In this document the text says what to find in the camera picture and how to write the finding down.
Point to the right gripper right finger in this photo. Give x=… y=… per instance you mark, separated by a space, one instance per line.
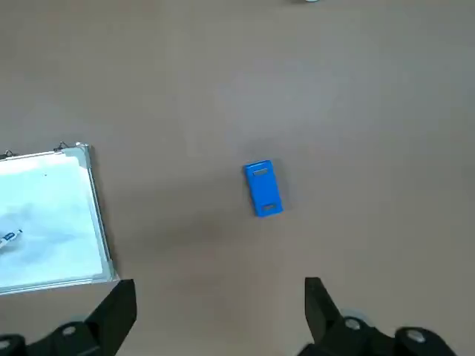
x=326 y=326

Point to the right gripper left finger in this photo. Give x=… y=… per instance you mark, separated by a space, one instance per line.
x=111 y=319

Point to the white marker dark cap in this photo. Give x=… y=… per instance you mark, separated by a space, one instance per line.
x=9 y=237

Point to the blue whiteboard eraser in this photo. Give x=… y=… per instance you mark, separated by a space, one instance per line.
x=264 y=189

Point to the silver framed whiteboard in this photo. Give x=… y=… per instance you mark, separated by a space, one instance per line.
x=48 y=207

